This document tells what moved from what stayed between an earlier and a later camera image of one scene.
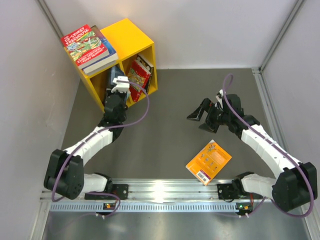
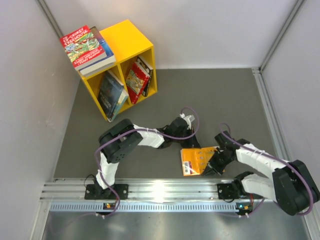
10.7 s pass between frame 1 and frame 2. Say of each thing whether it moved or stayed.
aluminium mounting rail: stayed
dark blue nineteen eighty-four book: moved
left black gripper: moved
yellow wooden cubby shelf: stayed
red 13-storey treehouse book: stayed
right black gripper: moved
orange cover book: moved
